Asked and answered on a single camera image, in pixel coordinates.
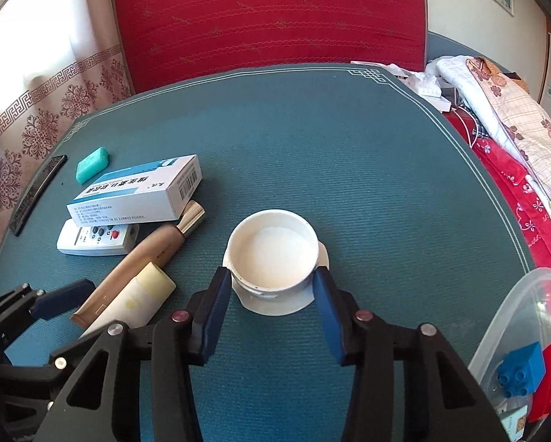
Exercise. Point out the teal mat covered desktop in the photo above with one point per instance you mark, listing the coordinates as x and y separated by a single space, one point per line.
349 170

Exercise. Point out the teal plastic case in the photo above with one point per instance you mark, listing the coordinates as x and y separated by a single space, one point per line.
91 165

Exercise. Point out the black smartphone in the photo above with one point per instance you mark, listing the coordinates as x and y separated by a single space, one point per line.
35 195

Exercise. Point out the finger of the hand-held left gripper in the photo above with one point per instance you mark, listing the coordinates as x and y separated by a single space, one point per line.
26 370
65 297

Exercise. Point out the red floral bedsheet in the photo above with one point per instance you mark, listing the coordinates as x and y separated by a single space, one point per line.
510 184

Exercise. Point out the white cream tube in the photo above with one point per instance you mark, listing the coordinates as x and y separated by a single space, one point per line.
137 294

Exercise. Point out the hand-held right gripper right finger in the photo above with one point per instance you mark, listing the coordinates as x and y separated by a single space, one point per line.
328 313

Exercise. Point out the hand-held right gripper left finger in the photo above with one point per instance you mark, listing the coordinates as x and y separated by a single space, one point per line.
213 313

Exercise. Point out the grey bed headboard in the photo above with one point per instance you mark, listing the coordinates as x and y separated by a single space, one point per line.
450 48

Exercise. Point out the brown cosmetic tube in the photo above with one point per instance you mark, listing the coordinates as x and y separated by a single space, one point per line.
151 253

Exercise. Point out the white jar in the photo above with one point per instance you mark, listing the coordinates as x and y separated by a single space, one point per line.
270 253

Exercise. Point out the white remote control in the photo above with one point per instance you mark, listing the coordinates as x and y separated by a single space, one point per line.
86 239

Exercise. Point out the bed with red cover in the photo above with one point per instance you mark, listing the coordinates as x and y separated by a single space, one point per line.
510 101

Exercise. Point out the white and blue medicine box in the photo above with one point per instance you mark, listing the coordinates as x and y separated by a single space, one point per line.
132 188

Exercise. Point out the red upholstered chair back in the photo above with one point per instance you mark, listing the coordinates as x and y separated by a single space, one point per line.
266 18

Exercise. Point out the clear plastic container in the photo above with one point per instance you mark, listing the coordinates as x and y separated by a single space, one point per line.
510 313

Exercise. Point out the white tissue box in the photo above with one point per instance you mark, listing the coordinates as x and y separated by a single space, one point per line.
422 84

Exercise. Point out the patterned cream curtain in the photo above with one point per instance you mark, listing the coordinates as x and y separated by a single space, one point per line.
35 115

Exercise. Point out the blue building block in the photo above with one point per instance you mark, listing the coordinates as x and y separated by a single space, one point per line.
519 368

